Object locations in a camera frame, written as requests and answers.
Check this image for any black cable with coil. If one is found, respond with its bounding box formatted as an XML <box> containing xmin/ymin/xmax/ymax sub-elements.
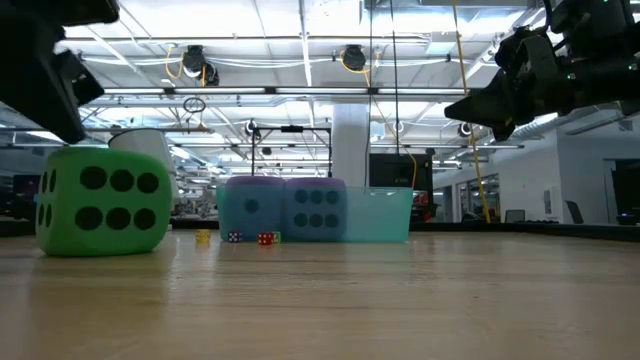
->
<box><xmin>388</xmin><ymin>0</ymin><xmax>402</xmax><ymax>156</ymax></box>

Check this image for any black background station frame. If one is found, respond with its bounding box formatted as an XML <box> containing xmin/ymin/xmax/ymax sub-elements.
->
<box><xmin>249</xmin><ymin>125</ymin><xmax>334</xmax><ymax>179</ymax></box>

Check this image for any large green foam die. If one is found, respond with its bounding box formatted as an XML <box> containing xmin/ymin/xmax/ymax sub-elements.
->
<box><xmin>35</xmin><ymin>146</ymin><xmax>174</xmax><ymax>258</ymax></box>

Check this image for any white cylindrical lamp on stand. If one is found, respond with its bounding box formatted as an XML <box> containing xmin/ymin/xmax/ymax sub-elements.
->
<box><xmin>108</xmin><ymin>128</ymin><xmax>181</xmax><ymax>211</ymax></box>

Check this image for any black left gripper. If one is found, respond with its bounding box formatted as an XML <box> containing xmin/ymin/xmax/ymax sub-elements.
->
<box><xmin>0</xmin><ymin>0</ymin><xmax>121</xmax><ymax>145</ymax></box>

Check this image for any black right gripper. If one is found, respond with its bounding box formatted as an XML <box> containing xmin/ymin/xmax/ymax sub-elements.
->
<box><xmin>443</xmin><ymin>25</ymin><xmax>576</xmax><ymax>143</ymax></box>

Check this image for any black ceiling cable reel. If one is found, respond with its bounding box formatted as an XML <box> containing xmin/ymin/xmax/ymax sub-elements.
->
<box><xmin>341</xmin><ymin>44</ymin><xmax>368</xmax><ymax>72</ymax></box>
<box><xmin>181</xmin><ymin>44</ymin><xmax>220</xmax><ymax>87</ymax></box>

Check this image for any black cabinet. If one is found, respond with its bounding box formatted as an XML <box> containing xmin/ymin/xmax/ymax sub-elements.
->
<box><xmin>368</xmin><ymin>152</ymin><xmax>434</xmax><ymax>224</ymax></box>

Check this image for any teal translucent plastic bin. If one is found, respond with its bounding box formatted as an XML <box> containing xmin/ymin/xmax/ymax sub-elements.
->
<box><xmin>215</xmin><ymin>184</ymin><xmax>415</xmax><ymax>244</ymax></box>

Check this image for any dark red monitor screen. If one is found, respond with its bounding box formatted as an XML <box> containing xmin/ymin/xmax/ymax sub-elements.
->
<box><xmin>13</xmin><ymin>174</ymin><xmax>40</xmax><ymax>197</ymax></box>

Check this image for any yellow cable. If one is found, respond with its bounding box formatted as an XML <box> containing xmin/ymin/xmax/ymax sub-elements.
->
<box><xmin>451</xmin><ymin>0</ymin><xmax>493</xmax><ymax>224</ymax></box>

